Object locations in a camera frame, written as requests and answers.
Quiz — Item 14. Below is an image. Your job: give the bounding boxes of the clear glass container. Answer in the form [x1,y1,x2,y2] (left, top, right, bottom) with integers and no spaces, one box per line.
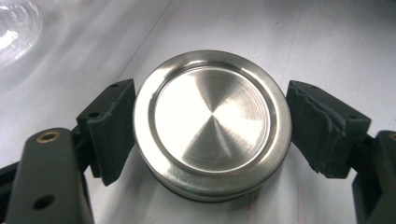
[0,0,45,70]

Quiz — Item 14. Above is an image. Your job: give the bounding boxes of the round stainless steel lid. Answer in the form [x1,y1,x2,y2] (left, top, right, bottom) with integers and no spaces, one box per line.
[133,49,293,203]

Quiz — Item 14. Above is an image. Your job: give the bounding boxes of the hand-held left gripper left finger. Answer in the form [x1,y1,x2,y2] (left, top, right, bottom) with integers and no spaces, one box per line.
[76,78,137,187]

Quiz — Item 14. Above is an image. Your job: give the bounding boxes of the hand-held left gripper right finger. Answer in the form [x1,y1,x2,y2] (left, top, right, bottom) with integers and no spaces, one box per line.
[285,79,372,179]

